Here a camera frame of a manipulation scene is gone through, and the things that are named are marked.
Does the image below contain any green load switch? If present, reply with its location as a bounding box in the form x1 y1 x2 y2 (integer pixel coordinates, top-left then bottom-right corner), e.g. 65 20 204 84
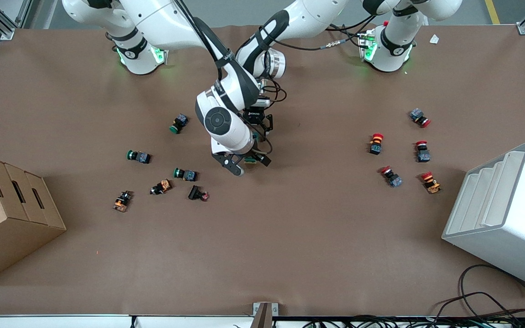
243 131 260 164

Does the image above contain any brown table mat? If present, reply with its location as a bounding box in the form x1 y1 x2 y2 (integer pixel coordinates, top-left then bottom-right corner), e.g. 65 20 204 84
0 25 525 316

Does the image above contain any black orange push button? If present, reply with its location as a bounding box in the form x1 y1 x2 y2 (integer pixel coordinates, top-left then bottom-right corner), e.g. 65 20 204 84
113 190 133 213
150 179 172 195

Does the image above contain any red orange emergency button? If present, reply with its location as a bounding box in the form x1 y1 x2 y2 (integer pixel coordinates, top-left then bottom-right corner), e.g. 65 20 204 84
369 133 384 156
421 172 442 195

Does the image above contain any red emergency stop button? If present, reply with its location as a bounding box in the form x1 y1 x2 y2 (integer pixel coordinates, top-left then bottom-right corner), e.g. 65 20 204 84
380 166 403 188
415 141 431 163
409 108 431 128

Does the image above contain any white slotted rack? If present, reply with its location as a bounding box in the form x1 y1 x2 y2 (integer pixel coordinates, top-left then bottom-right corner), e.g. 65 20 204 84
442 141 525 293

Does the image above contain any brown cardboard box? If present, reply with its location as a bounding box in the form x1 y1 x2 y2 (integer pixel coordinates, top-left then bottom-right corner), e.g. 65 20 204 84
0 152 67 287

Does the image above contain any black switch with red tip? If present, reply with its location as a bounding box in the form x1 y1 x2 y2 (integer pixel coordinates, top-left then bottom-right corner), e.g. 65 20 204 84
188 185 210 202

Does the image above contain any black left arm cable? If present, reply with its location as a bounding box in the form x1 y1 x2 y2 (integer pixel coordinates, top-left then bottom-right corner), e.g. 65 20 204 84
256 14 381 106

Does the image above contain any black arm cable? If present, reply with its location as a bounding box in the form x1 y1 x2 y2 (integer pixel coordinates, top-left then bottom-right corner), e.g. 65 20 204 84
256 14 381 106
171 0 226 82

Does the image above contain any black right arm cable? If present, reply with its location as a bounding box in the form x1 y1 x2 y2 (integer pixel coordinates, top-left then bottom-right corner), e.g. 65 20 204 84
171 0 226 82

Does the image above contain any metal table edge bracket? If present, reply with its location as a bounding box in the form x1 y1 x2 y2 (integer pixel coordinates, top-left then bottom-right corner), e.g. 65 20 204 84
252 302 279 328

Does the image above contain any black cable bundle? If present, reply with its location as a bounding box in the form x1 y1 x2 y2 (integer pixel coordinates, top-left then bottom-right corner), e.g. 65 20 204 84
303 292 525 328

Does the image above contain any black looping cable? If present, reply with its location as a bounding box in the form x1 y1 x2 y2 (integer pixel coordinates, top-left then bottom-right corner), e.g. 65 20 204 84
458 264 525 316

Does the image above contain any white table edge rail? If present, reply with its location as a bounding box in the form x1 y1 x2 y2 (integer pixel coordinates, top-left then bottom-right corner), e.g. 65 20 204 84
0 314 525 328

